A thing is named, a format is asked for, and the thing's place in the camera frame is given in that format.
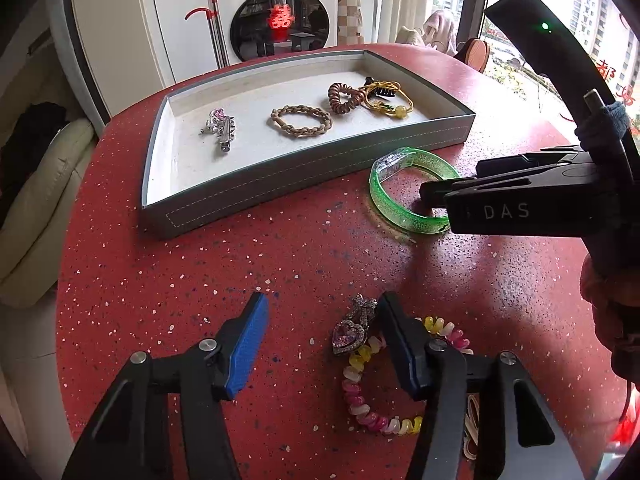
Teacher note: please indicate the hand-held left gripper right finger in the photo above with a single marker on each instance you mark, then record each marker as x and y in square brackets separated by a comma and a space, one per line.
[402, 345]

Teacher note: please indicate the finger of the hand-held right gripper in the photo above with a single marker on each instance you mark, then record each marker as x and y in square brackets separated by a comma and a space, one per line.
[525, 164]
[435, 192]

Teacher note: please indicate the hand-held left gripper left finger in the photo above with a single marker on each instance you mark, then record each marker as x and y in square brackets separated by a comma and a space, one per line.
[247, 345]

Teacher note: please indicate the green glitter bangle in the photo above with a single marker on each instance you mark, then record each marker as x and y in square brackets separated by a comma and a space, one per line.
[385, 200]

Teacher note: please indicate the silver heart brooch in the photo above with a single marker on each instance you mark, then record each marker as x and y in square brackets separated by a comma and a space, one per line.
[350, 332]

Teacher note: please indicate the black claw clip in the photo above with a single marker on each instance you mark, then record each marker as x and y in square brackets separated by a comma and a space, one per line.
[382, 89]

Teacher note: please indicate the grey jewelry tray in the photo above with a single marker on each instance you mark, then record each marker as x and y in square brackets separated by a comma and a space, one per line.
[200, 180]

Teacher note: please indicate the silver hair clip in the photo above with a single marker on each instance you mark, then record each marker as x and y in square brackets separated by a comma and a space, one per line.
[227, 135]

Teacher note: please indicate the silver pink brooch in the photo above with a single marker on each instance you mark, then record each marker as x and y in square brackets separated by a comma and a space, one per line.
[215, 120]

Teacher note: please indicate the person's right hand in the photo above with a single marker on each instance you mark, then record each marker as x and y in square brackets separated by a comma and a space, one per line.
[615, 330]

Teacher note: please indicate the beige bow hair clip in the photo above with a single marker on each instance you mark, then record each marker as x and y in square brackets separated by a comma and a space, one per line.
[472, 430]

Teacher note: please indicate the pale towel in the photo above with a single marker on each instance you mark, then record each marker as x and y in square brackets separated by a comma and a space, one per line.
[442, 30]

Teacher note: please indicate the cream leather sofa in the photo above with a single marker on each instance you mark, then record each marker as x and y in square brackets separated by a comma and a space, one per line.
[45, 200]

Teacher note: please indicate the black clothes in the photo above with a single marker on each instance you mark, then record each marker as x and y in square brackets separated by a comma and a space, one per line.
[30, 140]

